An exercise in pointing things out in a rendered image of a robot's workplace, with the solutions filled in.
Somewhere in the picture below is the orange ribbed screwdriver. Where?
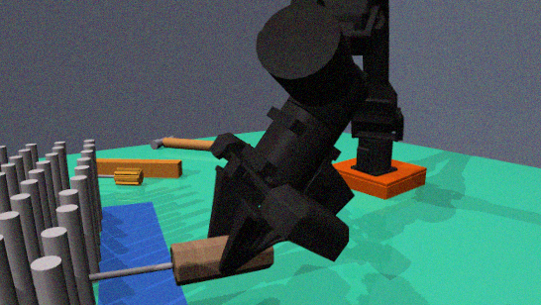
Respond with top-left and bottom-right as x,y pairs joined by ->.
98,168 -> 144,186

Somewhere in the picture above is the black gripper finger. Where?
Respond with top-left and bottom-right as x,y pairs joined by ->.
218,199 -> 289,275
207,165 -> 266,238

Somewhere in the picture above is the blue flat strip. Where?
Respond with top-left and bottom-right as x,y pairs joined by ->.
98,202 -> 188,305

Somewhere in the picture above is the orange flat bar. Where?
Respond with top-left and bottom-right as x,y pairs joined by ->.
97,158 -> 182,179

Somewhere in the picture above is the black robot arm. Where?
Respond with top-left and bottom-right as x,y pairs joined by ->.
256,0 -> 404,215

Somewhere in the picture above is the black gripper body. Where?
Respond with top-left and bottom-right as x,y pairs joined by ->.
209,101 -> 349,262

